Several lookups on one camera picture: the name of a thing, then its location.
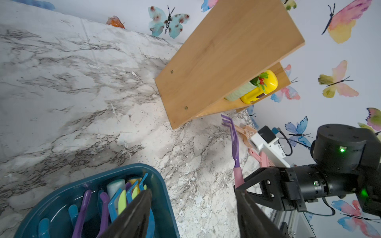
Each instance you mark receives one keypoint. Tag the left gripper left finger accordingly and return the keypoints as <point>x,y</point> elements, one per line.
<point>134,220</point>

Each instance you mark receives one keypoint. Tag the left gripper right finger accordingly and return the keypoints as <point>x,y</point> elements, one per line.
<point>253,223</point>

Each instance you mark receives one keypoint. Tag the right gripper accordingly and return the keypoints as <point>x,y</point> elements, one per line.
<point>287,189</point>

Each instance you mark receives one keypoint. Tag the purple rake pink handle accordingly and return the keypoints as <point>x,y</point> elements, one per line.
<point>82,214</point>
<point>237,170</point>

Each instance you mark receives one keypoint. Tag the teal plastic storage box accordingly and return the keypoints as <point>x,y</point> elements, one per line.
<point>55,206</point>

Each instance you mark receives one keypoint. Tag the green shovel brown handle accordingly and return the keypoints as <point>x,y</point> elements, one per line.
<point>122,202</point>

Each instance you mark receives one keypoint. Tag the blue rake yellow handle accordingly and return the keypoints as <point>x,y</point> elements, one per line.
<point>133,188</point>

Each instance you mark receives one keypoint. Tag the light blue fork white handle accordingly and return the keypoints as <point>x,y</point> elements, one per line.
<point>114,186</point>

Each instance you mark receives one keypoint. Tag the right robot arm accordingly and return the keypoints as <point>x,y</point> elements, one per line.
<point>346,161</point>

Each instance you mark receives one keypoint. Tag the orange pink sieve shovel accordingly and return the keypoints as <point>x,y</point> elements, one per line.
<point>247,132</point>

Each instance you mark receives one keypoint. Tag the yellow canister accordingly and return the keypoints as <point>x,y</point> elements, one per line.
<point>272,84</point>

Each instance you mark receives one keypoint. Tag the potted red flower plant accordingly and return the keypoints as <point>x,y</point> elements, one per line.
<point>247,87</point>

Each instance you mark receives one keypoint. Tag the wooden shelf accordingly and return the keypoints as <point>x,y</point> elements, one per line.
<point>234,43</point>

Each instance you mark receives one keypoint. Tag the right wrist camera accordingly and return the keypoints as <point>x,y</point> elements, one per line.
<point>267,142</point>

